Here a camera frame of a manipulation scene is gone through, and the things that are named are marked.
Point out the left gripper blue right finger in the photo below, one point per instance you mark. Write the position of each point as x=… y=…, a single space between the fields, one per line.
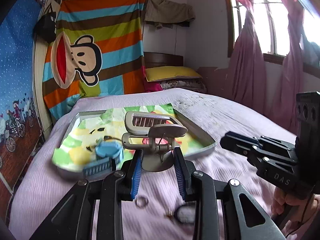
x=243 y=217

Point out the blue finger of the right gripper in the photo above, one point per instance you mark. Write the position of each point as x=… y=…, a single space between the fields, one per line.
x=232 y=138
x=252 y=153

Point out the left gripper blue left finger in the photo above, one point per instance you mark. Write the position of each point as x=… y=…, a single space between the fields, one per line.
x=72 y=217

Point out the beige hair claw clip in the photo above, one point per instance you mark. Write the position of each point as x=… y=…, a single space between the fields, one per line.
x=155 y=135

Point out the right hand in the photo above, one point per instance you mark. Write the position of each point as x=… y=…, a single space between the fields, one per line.
x=306 y=208

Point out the pink window curtain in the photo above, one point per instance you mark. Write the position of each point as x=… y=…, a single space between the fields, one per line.
x=266 y=87

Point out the colourful paper box lining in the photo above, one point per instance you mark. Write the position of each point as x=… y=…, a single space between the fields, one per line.
x=77 y=149

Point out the grey shallow cardboard box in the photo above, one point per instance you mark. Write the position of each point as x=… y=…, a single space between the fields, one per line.
x=194 y=144

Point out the pink striped bed sheet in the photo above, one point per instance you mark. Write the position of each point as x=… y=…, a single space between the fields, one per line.
x=42 y=188

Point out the blue dotted fabric wardrobe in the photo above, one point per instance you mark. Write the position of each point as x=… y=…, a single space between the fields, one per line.
x=20 y=129

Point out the yellow pillow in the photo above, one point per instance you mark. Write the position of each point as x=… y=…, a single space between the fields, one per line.
x=169 y=73

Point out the dark wooden headboard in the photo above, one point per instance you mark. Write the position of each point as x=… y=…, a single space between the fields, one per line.
x=153 y=60

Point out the brown hanging garment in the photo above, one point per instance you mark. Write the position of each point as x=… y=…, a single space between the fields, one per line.
x=165 y=13

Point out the striped monkey cartoon blanket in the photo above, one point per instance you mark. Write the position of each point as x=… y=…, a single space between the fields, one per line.
x=98 y=51

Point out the black hanging bag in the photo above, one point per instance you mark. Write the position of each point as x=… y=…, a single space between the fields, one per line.
x=46 y=25

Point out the window with frame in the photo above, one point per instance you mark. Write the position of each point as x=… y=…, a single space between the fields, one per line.
x=270 y=18

